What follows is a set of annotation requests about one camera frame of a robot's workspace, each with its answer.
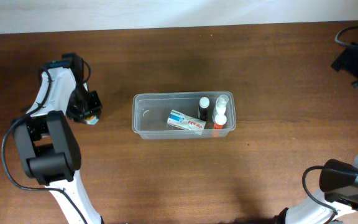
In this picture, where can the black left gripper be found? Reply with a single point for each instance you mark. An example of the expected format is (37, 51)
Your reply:
(82, 115)

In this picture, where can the small gold-lid jar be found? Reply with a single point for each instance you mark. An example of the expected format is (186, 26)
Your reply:
(92, 120)

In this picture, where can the white Panadol medicine box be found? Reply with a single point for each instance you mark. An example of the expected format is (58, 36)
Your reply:
(185, 122)

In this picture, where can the dark bottle white cap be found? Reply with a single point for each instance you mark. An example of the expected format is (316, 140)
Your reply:
(203, 108)

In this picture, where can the orange tube white cap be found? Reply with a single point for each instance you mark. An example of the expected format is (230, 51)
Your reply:
(219, 121)

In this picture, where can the white spray bottle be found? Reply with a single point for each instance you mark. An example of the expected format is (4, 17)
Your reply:
(221, 105)

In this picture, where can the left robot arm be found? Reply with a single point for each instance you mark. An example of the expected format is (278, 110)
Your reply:
(47, 147)

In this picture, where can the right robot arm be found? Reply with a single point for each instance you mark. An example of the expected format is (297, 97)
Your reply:
(337, 194)

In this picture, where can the clear plastic container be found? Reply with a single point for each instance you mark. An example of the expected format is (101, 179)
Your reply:
(150, 112)

